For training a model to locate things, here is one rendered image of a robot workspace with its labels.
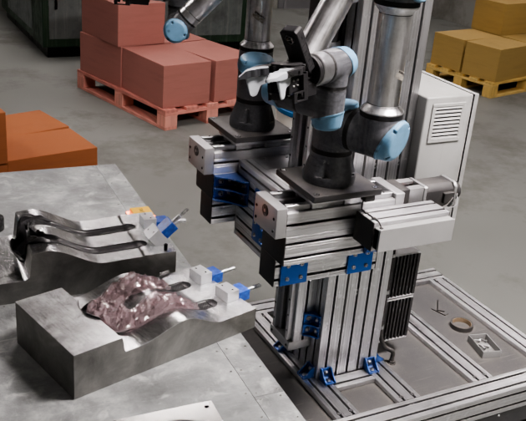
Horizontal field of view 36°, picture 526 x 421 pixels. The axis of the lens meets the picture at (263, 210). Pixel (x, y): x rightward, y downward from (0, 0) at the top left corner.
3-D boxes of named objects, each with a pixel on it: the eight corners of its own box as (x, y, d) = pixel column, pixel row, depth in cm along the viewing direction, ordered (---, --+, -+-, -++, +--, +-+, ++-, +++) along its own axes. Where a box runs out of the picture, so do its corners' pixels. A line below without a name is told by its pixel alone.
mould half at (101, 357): (191, 284, 220) (193, 247, 215) (255, 327, 202) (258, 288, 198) (17, 342, 188) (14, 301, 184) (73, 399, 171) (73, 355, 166)
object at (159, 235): (190, 210, 225) (179, 198, 222) (196, 218, 221) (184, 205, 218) (155, 243, 224) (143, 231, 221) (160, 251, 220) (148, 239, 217)
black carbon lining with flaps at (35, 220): (133, 229, 232) (134, 198, 228) (149, 254, 219) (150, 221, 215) (6, 243, 218) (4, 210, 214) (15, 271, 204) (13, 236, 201)
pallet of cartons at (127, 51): (71, 82, 676) (69, -13, 645) (188, 74, 728) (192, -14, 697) (133, 134, 569) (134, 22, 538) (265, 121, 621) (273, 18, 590)
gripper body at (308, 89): (294, 104, 174) (325, 94, 183) (293, 63, 171) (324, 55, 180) (265, 100, 178) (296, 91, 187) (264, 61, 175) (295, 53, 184)
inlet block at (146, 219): (182, 225, 238) (183, 208, 236) (188, 232, 234) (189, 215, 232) (139, 230, 233) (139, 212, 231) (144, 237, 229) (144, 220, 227)
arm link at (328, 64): (335, 52, 183) (305, 49, 188) (323, 54, 180) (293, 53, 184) (335, 85, 186) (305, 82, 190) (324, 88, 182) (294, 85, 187)
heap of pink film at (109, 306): (164, 281, 208) (164, 254, 204) (206, 311, 196) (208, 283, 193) (72, 311, 191) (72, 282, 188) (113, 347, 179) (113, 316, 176)
